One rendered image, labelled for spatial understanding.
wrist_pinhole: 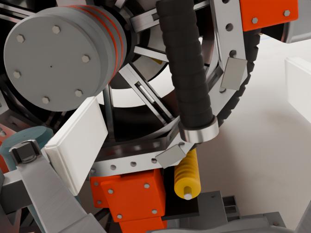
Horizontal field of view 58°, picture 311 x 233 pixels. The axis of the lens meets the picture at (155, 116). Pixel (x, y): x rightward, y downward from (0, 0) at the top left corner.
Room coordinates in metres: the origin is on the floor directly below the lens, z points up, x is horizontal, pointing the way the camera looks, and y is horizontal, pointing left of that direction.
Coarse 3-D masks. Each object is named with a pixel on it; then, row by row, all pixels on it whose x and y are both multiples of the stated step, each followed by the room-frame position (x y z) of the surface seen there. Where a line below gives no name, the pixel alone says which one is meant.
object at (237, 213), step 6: (222, 198) 0.85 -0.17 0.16; (228, 198) 0.85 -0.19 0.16; (234, 198) 0.83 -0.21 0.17; (228, 204) 0.83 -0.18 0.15; (234, 204) 0.82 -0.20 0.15; (228, 210) 0.77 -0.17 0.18; (234, 210) 0.76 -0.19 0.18; (108, 216) 0.91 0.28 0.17; (228, 216) 0.75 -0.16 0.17; (234, 216) 0.75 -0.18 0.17; (240, 216) 0.74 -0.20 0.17; (108, 222) 0.87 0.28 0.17; (108, 228) 0.84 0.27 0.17
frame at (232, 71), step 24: (216, 0) 0.48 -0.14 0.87; (216, 24) 0.48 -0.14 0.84; (240, 24) 0.47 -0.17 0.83; (240, 48) 0.47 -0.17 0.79; (216, 72) 0.52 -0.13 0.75; (240, 72) 0.47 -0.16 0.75; (0, 96) 0.60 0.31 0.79; (216, 96) 0.48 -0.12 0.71; (0, 120) 0.56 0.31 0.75; (24, 120) 0.59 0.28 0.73; (144, 144) 0.55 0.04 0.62; (168, 144) 0.50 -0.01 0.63; (192, 144) 0.49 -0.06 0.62; (96, 168) 0.52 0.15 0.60; (120, 168) 0.52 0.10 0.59; (144, 168) 0.51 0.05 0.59
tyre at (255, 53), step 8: (248, 32) 0.55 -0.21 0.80; (256, 32) 0.55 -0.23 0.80; (248, 40) 0.55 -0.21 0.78; (256, 40) 0.55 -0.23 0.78; (248, 48) 0.55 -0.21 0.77; (256, 48) 0.55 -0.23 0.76; (248, 56) 0.55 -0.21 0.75; (256, 56) 0.56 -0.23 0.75; (248, 64) 0.55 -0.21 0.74; (248, 72) 0.55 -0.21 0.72; (248, 80) 0.56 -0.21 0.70; (0, 88) 0.64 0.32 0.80; (240, 88) 0.55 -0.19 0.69; (232, 96) 0.56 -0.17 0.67; (240, 96) 0.56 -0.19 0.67; (8, 104) 0.64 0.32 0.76; (232, 104) 0.56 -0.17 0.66; (16, 112) 0.63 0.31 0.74; (224, 112) 0.56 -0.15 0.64; (160, 136) 0.59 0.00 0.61
